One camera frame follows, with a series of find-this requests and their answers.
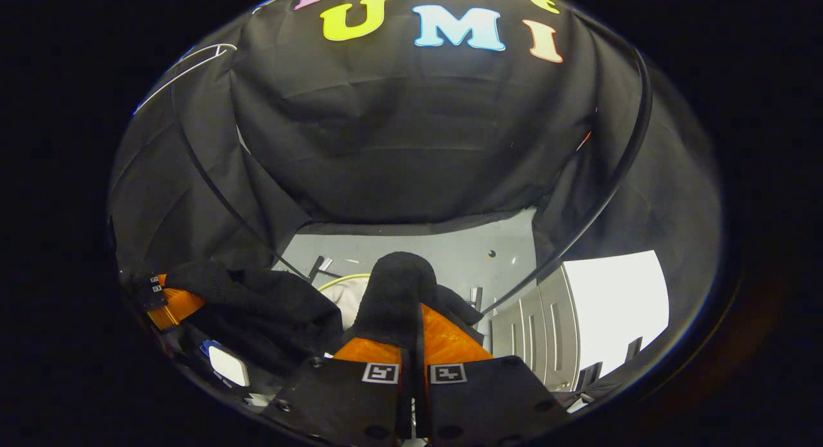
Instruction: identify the white laundry hamper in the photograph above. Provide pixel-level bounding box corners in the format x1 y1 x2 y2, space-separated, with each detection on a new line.
317 273 375 332

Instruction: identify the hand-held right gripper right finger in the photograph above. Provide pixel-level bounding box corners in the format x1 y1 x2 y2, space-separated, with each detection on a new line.
415 302 573 447

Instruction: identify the white and blue object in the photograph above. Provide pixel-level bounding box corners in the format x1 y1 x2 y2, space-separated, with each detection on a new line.
199 340 251 387

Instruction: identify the white plastic hanger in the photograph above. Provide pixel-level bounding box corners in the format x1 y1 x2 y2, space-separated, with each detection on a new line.
134 43 239 114

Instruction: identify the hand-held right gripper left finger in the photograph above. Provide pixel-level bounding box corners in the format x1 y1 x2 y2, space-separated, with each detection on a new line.
260 336 412 447

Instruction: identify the black backdrop cloth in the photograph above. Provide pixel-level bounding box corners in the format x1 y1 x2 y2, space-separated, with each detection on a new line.
108 0 721 396

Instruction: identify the grey metal cabinet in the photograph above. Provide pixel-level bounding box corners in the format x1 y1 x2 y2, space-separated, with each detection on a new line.
492 250 671 391

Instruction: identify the black metal clothes rack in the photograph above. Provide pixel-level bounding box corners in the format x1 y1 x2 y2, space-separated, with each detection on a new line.
172 47 654 316

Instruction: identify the black garment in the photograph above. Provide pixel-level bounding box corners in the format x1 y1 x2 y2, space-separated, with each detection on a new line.
164 251 484 378

